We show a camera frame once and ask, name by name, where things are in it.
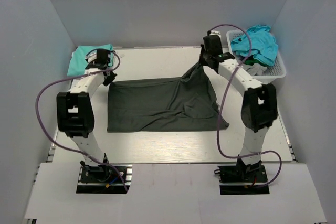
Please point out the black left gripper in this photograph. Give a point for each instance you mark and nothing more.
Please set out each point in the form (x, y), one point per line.
(110, 79)

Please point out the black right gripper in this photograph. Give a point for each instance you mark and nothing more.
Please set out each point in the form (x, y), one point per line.
(201, 61)

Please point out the dark grey t shirt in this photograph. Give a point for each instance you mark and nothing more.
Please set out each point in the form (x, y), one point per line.
(184, 104)

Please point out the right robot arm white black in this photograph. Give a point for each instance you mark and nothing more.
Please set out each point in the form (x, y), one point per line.
(259, 107)

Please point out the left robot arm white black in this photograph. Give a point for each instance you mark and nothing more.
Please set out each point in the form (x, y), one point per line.
(75, 116)

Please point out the folded teal t shirt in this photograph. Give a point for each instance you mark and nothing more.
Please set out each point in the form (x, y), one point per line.
(78, 61)

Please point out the green cloth in basket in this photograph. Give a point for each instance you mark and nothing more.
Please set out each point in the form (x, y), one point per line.
(251, 61)

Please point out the grey cloth in basket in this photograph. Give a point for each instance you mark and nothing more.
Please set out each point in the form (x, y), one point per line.
(256, 69)

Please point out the crumpled light blue t shirt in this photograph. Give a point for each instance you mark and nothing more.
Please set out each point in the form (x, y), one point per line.
(264, 45)

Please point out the white plastic basket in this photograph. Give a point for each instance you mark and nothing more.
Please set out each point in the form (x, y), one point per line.
(272, 73)

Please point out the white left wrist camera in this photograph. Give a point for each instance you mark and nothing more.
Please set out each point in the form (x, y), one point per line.
(91, 57)

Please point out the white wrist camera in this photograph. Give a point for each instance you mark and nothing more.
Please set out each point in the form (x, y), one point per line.
(91, 57)
(214, 32)

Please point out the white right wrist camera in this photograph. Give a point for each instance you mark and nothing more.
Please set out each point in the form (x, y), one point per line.
(214, 32)

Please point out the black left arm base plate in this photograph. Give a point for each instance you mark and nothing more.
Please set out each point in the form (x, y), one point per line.
(104, 180)

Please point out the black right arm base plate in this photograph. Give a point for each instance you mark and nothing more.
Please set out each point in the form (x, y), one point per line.
(232, 183)

